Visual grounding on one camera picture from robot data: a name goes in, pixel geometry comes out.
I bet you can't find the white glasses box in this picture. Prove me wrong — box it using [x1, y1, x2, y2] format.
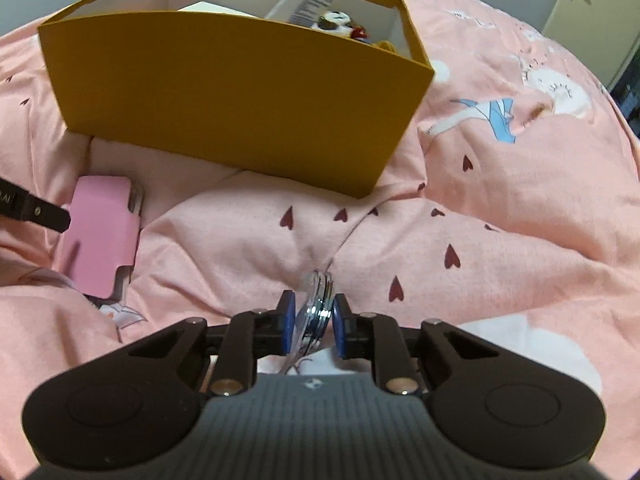
[179, 1, 255, 18]

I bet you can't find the pink patterned bed quilt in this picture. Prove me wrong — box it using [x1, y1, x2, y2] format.
[1, 0, 639, 479]

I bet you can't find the round metal mirror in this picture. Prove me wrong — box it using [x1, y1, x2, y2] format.
[279, 270, 335, 375]

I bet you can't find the brown white plush dog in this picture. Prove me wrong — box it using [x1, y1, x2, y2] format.
[311, 11, 397, 53]

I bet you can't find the cream door with handle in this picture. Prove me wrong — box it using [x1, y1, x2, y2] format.
[542, 0, 640, 90]

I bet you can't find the pink phone case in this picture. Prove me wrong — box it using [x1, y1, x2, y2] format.
[55, 174, 143, 302]

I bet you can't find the orange cardboard storage box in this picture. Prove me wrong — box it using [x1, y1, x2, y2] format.
[38, 0, 434, 198]

